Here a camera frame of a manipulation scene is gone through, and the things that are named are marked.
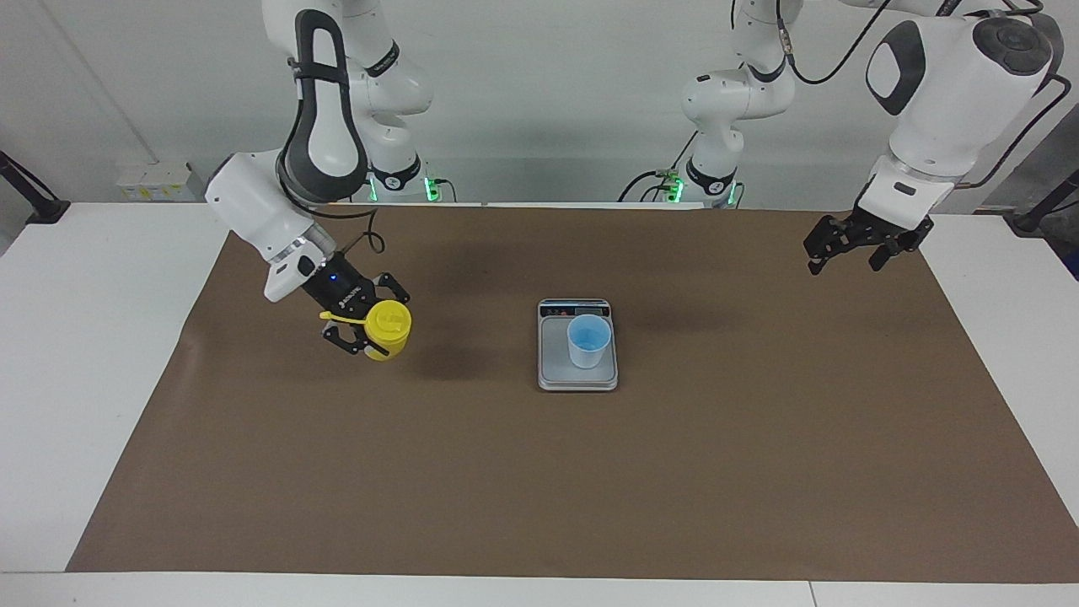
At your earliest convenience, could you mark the black clamp stand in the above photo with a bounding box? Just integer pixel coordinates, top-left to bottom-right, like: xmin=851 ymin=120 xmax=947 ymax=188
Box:
xmin=0 ymin=150 xmax=72 ymax=226
xmin=1011 ymin=168 xmax=1079 ymax=235

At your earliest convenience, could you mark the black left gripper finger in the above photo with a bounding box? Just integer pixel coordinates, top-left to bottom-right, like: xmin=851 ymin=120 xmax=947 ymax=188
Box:
xmin=867 ymin=235 xmax=912 ymax=273
xmin=803 ymin=216 xmax=855 ymax=277

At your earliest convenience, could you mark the silver digital kitchen scale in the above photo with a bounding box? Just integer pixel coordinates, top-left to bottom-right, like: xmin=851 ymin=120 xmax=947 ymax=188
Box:
xmin=537 ymin=298 xmax=620 ymax=393

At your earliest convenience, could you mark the brown table mat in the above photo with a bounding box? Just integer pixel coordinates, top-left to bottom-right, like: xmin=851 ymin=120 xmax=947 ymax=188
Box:
xmin=66 ymin=205 xmax=1079 ymax=584

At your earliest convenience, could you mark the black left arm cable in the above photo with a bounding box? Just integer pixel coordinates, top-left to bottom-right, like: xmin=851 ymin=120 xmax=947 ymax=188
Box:
xmin=775 ymin=0 xmax=1074 ymax=191

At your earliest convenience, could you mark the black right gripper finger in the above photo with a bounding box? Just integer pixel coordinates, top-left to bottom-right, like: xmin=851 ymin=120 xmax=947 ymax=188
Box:
xmin=370 ymin=271 xmax=412 ymax=306
xmin=320 ymin=322 xmax=390 ymax=361

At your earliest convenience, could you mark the light blue plastic cup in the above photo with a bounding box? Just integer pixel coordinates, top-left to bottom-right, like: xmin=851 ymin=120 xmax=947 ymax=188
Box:
xmin=566 ymin=314 xmax=614 ymax=370

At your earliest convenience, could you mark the grey metal panel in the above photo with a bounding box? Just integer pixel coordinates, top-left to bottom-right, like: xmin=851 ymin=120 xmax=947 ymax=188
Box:
xmin=975 ymin=105 xmax=1079 ymax=217

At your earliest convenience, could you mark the yellow squeeze bottle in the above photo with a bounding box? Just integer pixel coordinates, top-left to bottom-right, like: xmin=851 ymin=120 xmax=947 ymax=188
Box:
xmin=318 ymin=298 xmax=414 ymax=363

